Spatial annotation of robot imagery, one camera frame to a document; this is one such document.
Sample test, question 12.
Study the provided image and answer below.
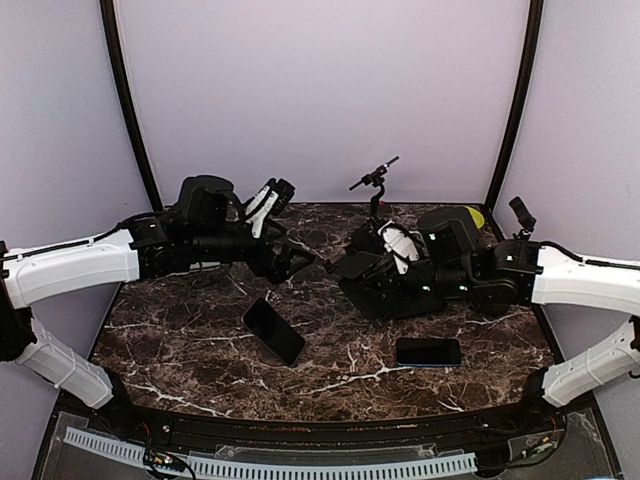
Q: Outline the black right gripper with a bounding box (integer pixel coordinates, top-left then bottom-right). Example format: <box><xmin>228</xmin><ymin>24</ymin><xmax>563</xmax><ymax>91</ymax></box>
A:
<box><xmin>360</xmin><ymin>247</ymin><xmax>476</xmax><ymax>313</ymax></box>

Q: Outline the blue edged black phone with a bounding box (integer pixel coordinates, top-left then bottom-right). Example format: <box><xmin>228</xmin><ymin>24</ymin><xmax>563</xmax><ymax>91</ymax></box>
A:
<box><xmin>395</xmin><ymin>338</ymin><xmax>462</xmax><ymax>368</ymax></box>

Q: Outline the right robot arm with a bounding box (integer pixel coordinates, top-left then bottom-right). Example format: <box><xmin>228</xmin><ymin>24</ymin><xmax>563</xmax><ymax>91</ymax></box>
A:
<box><xmin>373</xmin><ymin>207</ymin><xmax>639</xmax><ymax>434</ymax></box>

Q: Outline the black rear gooseneck phone stand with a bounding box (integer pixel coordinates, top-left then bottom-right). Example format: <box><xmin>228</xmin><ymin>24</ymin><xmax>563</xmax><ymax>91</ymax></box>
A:
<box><xmin>346</xmin><ymin>156</ymin><xmax>400</xmax><ymax>254</ymax></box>

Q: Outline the black front tripod phone stand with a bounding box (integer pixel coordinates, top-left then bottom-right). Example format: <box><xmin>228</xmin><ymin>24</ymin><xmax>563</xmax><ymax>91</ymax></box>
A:
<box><xmin>509</xmin><ymin>196</ymin><xmax>537</xmax><ymax>241</ymax></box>

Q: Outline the lime green plastic bowl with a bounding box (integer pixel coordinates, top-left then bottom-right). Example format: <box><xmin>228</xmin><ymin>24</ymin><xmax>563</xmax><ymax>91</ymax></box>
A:
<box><xmin>466</xmin><ymin>206</ymin><xmax>486</xmax><ymax>230</ymax></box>

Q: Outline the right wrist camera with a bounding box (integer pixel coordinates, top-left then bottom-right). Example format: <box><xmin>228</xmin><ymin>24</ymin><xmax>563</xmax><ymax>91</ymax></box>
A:
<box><xmin>377</xmin><ymin>221</ymin><xmax>420</xmax><ymax>275</ymax></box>

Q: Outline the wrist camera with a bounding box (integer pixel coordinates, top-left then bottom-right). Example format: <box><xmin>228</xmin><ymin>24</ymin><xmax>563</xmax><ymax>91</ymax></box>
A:
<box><xmin>245</xmin><ymin>178</ymin><xmax>295</xmax><ymax>225</ymax></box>
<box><xmin>377</xmin><ymin>221</ymin><xmax>420</xmax><ymax>275</ymax></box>

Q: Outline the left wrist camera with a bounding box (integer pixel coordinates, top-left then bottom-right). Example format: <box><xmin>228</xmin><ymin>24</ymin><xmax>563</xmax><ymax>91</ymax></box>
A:
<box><xmin>245</xmin><ymin>178</ymin><xmax>295</xmax><ymax>225</ymax></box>

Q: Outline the white cable duct strip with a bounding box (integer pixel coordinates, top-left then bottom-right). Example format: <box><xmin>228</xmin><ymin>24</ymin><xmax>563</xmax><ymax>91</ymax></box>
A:
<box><xmin>63</xmin><ymin>427</ymin><xmax>478</xmax><ymax>479</ymax></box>

